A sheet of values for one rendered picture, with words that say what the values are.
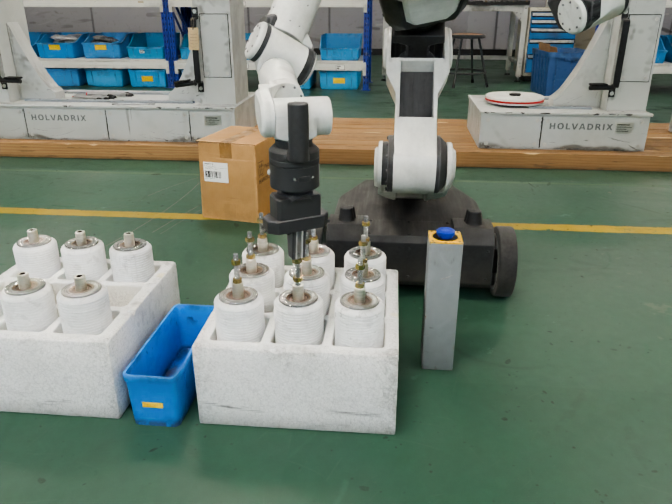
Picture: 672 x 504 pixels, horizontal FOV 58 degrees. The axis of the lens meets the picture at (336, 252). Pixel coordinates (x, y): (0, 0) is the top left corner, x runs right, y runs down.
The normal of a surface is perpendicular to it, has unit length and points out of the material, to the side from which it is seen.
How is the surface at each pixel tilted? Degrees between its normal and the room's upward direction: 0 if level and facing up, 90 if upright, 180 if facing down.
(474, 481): 0
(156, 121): 90
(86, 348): 90
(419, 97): 61
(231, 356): 90
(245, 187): 90
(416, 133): 47
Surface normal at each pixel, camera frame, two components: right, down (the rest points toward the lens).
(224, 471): 0.00, -0.92
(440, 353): -0.09, 0.39
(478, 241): -0.07, -0.37
